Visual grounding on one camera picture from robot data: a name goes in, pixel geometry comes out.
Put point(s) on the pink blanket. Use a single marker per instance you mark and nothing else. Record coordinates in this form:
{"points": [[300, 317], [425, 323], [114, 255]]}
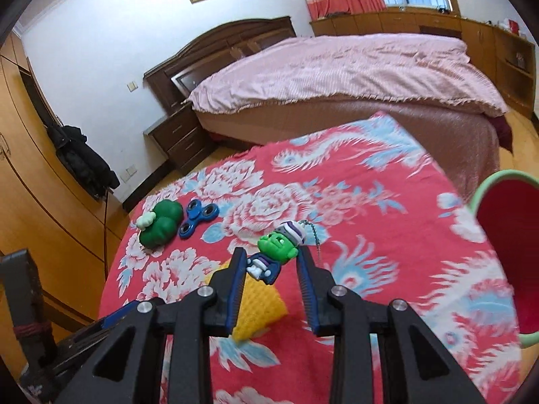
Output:
{"points": [[337, 75]]}

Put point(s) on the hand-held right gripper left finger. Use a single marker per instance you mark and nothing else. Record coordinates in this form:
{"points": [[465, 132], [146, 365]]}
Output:
{"points": [[236, 296]]}

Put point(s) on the black jacket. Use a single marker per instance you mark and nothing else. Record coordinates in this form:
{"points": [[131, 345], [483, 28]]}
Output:
{"points": [[80, 155]]}

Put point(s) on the white double wall socket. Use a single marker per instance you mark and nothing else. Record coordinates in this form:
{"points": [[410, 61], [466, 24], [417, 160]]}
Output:
{"points": [[131, 174]]}

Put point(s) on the maroon pillow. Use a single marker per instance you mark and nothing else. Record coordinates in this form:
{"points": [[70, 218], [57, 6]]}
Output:
{"points": [[503, 132]]}

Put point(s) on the red floral printed cloth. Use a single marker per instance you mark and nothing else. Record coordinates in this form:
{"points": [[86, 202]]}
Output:
{"points": [[379, 240]]}

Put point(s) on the brown bed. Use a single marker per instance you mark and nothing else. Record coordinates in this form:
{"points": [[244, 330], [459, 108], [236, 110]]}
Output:
{"points": [[442, 136]]}

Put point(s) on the small red box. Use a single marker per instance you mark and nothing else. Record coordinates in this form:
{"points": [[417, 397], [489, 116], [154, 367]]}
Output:
{"points": [[513, 27]]}

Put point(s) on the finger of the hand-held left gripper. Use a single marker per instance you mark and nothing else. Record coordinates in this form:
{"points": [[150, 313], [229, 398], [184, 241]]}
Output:
{"points": [[111, 318]]}

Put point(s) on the beige wall switch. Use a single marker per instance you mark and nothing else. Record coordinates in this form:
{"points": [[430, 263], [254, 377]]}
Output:
{"points": [[132, 86]]}

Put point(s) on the wooden wardrobe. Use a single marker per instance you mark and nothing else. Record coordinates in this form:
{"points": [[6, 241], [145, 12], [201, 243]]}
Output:
{"points": [[42, 202]]}

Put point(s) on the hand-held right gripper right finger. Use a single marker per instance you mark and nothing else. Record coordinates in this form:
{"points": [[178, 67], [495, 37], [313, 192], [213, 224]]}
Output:
{"points": [[307, 296]]}

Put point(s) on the ornament on cabinet shelf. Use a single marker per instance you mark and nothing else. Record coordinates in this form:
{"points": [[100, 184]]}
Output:
{"points": [[518, 61]]}

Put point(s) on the green rubber toy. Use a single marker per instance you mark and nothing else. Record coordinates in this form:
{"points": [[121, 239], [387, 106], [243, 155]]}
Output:
{"points": [[162, 227]]}

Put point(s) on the dark wooden headboard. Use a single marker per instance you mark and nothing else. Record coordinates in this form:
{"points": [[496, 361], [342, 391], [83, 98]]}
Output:
{"points": [[219, 46]]}

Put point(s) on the blue fidget spinner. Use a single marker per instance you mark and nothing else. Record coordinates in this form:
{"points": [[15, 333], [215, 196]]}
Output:
{"points": [[198, 215]]}

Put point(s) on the red bin with green rim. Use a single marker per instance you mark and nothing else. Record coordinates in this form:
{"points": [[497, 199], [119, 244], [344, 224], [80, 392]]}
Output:
{"points": [[513, 252]]}

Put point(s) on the yellow knitted pouch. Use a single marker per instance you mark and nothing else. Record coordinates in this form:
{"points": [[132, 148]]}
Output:
{"points": [[261, 311]]}

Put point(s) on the long wooden cabinet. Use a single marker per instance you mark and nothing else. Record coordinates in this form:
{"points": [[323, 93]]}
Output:
{"points": [[480, 38]]}

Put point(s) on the dark wooden nightstand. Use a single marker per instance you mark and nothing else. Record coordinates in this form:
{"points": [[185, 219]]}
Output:
{"points": [[181, 139]]}

